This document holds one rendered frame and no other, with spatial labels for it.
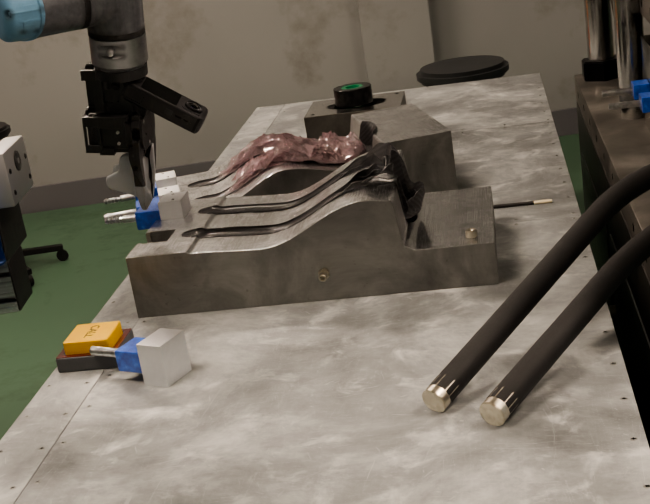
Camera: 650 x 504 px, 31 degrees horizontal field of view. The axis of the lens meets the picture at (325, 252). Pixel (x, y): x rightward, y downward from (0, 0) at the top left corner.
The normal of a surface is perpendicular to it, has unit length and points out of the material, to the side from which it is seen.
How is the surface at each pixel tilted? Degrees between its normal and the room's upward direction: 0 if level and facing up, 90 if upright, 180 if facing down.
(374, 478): 0
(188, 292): 90
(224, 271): 90
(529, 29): 90
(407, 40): 90
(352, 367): 0
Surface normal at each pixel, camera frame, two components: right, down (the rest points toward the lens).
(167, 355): 0.87, 0.04
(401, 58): 0.01, 0.32
